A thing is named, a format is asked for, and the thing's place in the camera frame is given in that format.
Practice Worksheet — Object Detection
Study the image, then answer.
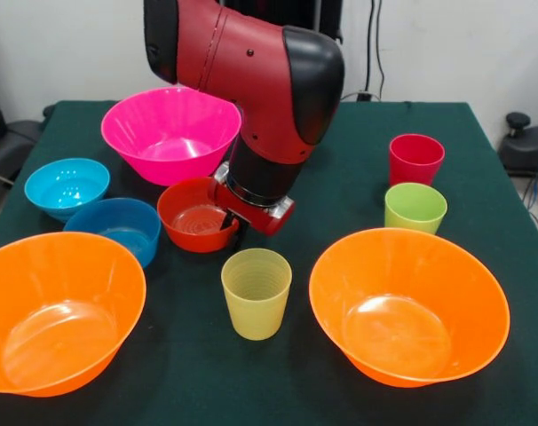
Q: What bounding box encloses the black hanging cable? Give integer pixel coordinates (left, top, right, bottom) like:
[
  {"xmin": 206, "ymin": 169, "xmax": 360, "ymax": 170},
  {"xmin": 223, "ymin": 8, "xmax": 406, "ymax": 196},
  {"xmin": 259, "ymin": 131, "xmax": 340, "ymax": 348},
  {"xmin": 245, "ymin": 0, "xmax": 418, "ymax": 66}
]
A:
[{"xmin": 365, "ymin": 0, "xmax": 385, "ymax": 98}]

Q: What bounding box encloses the red cup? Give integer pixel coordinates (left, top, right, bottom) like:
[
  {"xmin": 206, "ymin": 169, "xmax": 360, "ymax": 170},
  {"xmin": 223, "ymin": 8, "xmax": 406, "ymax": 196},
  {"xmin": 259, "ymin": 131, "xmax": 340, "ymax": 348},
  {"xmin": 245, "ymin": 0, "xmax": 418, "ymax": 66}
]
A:
[{"xmin": 388, "ymin": 133, "xmax": 447, "ymax": 187}]

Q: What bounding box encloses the small red bowl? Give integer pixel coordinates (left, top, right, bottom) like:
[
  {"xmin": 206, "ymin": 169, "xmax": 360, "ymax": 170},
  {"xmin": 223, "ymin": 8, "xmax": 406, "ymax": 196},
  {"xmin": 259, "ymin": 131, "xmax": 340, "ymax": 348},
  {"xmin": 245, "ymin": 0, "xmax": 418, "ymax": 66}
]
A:
[{"xmin": 156, "ymin": 177, "xmax": 240, "ymax": 254}]

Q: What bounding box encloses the black stand base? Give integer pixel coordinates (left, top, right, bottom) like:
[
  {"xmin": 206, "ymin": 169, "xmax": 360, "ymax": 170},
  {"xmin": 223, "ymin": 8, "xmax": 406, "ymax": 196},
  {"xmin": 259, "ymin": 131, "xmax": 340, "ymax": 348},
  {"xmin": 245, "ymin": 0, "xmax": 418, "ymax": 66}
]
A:
[
  {"xmin": 0, "ymin": 119, "xmax": 43, "ymax": 184},
  {"xmin": 497, "ymin": 111, "xmax": 538, "ymax": 178}
]

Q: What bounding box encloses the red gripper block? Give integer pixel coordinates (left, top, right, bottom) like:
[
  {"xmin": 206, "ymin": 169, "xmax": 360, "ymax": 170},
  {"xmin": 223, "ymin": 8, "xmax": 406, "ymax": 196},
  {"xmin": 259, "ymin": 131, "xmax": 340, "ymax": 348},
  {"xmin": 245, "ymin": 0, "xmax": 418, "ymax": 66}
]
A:
[{"xmin": 213, "ymin": 177, "xmax": 296, "ymax": 248}]

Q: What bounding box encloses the large pink bowl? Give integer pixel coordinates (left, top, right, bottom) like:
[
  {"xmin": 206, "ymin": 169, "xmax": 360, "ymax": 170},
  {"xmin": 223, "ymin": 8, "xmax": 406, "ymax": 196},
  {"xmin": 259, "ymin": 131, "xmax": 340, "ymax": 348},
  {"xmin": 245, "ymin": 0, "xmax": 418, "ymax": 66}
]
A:
[{"xmin": 100, "ymin": 86, "xmax": 242, "ymax": 187}]

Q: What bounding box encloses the yellow cup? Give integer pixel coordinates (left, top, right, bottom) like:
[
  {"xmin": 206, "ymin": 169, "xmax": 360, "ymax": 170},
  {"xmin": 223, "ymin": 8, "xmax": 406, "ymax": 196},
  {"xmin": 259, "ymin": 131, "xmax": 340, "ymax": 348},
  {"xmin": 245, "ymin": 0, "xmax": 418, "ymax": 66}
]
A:
[{"xmin": 220, "ymin": 248, "xmax": 293, "ymax": 342}]

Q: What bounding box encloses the light blue bowl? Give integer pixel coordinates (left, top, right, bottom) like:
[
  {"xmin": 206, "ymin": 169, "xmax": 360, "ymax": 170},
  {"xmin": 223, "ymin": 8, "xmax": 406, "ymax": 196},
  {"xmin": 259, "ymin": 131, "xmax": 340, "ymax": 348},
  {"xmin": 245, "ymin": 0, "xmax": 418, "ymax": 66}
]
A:
[{"xmin": 23, "ymin": 157, "xmax": 111, "ymax": 223}]

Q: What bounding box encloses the green cup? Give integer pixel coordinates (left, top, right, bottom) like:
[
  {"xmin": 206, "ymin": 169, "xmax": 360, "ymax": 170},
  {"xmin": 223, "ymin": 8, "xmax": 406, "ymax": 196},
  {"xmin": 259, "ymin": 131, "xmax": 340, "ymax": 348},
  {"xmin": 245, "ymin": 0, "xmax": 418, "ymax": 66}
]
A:
[{"xmin": 384, "ymin": 182, "xmax": 449, "ymax": 236}]

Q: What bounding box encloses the large orange bowl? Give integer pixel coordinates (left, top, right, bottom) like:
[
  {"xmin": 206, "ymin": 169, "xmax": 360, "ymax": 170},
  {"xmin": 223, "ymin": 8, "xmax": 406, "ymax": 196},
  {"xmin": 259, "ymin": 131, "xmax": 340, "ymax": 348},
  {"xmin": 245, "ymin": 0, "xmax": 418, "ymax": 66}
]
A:
[
  {"xmin": 0, "ymin": 231, "xmax": 147, "ymax": 398},
  {"xmin": 308, "ymin": 227, "xmax": 511, "ymax": 389}
]

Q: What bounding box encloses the dark green tablecloth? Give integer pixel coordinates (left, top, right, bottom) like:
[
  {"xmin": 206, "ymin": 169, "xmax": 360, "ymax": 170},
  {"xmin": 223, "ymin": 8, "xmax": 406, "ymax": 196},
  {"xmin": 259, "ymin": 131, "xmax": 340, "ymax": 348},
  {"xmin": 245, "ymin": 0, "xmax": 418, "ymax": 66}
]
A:
[{"xmin": 0, "ymin": 99, "xmax": 538, "ymax": 426}]

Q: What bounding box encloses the dark blue bowl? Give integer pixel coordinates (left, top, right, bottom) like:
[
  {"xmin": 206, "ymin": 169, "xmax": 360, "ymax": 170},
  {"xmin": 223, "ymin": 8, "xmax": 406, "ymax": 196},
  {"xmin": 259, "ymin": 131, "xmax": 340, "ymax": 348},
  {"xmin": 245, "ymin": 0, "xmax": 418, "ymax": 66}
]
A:
[{"xmin": 62, "ymin": 197, "xmax": 162, "ymax": 270}]

